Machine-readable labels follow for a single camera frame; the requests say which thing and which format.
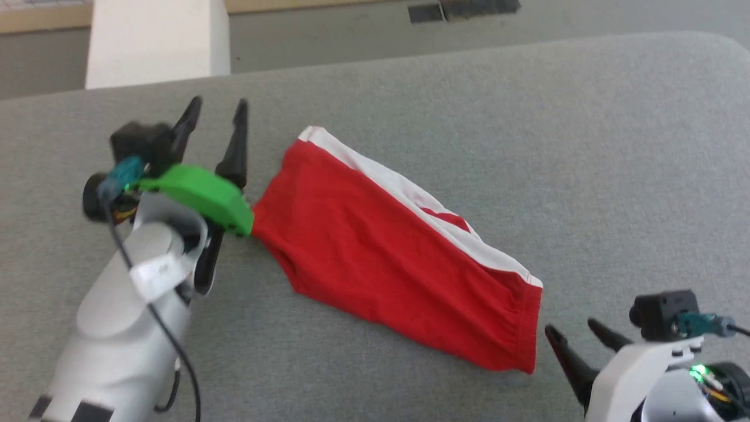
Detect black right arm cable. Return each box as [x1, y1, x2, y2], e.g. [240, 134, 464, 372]
[676, 312, 750, 339]

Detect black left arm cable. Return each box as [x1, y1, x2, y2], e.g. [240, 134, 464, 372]
[97, 155, 203, 422]

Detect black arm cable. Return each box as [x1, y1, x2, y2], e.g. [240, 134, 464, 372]
[676, 312, 750, 339]
[97, 155, 203, 422]

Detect white box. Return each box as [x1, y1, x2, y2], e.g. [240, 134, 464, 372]
[86, 0, 231, 90]

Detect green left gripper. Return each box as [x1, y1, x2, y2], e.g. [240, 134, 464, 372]
[137, 96, 254, 237]

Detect red and white shorts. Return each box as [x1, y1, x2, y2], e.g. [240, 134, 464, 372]
[250, 125, 544, 375]

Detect dark floor grate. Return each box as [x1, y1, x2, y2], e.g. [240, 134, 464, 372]
[408, 0, 521, 25]

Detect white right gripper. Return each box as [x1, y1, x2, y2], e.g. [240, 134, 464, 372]
[544, 318, 704, 422]

